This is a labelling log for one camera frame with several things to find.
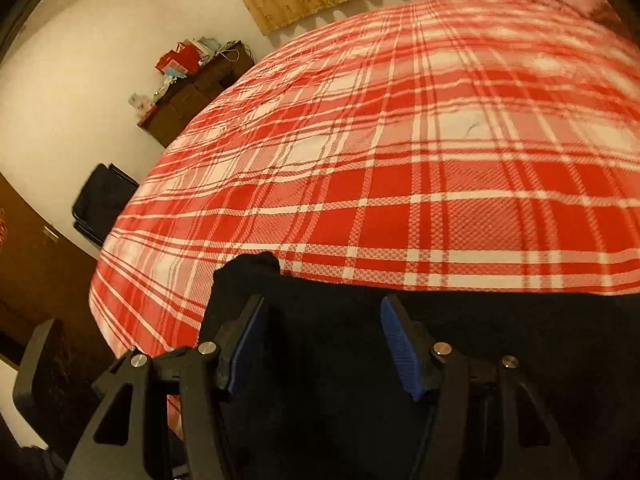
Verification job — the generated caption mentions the black pants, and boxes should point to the black pants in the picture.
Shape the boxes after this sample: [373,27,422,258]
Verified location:
[180,252,639,479]

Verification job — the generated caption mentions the brown wooden door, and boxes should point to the brown wooden door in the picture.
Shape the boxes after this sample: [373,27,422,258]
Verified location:
[0,179,115,382]

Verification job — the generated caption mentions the black folding chair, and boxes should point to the black folding chair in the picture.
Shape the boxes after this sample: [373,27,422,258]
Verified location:
[72,164,139,247]

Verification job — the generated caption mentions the red plaid bed cover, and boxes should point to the red plaid bed cover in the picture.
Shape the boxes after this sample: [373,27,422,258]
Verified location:
[89,0,639,354]

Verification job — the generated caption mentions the white greeting card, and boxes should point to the white greeting card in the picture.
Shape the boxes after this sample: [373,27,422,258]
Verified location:
[128,93,153,116]

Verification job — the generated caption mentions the dark wooden desk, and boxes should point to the dark wooden desk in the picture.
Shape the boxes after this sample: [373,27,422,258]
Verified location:
[138,40,255,148]

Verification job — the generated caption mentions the red gift bag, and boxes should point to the red gift bag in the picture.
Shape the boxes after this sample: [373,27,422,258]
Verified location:
[155,42,201,76]

